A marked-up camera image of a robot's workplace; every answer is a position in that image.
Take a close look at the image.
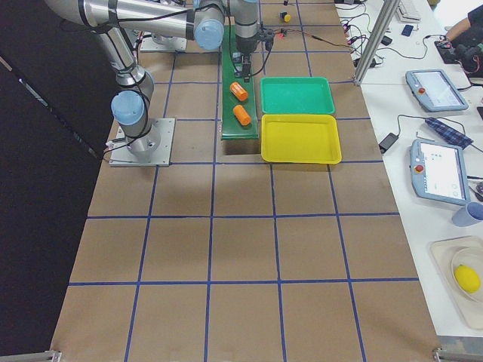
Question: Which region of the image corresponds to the beige tray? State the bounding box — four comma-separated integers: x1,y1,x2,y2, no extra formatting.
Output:
430,236,482,330

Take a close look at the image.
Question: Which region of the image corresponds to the aluminium profile post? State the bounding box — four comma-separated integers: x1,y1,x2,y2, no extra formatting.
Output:
353,0,399,86

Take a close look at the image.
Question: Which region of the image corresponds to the yellow lemon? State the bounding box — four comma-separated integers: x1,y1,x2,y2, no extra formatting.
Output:
454,265,481,293

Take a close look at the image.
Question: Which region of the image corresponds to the green conveyor belt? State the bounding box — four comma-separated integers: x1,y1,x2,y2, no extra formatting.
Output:
221,24,259,140

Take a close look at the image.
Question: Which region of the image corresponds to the plain orange cylinder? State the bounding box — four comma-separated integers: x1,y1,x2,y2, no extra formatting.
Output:
232,105,251,127

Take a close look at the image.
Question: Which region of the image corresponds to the black power adapter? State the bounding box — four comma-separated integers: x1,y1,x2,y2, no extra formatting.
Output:
378,133,399,155

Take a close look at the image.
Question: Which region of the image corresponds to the teach pendant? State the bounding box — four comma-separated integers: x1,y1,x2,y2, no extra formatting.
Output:
405,69,469,112
409,139,470,206

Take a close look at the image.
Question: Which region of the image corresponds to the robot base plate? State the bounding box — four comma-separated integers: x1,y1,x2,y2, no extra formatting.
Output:
140,33,187,53
108,118,176,167

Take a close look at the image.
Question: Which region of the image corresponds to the teach pendant near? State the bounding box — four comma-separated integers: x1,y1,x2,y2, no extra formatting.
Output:
409,139,470,206

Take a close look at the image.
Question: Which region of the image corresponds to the blue grey cup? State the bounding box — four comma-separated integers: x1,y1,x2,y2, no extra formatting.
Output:
451,202,483,227

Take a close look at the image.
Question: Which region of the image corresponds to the white bowl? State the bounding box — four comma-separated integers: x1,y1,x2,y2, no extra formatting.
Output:
451,247,482,302

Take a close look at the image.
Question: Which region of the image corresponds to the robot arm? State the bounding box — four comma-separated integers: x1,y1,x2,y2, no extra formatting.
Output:
46,1,274,159

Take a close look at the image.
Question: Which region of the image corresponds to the teach pendant far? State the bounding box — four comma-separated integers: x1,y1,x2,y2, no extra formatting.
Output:
405,69,469,112

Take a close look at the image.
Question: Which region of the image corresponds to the yellow plastic tray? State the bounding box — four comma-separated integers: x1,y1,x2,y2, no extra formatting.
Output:
261,114,342,164

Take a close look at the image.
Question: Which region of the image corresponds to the blue plaid cloth mask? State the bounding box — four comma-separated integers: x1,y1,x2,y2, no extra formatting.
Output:
425,117,473,149

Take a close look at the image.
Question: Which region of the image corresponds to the green plastic tray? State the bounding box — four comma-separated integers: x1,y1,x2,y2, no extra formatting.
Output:
260,77,335,115

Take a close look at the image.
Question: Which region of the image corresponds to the orange cylinder with 4680 print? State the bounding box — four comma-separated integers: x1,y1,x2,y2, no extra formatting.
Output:
229,81,248,102

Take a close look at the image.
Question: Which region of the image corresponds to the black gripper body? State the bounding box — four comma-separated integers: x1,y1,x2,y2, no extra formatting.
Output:
236,28,275,66

